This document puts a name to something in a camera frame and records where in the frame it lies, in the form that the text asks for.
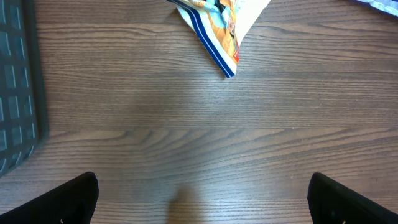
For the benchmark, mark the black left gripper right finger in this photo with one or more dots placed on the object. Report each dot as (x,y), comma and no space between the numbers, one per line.
(331,202)

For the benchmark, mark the grey plastic mesh basket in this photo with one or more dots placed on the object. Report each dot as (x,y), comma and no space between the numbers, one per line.
(24,117)

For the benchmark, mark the yellow snack chip bag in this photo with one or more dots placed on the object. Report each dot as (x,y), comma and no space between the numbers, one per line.
(221,26)

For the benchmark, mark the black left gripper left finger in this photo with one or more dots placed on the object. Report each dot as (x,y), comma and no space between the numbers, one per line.
(72,202)

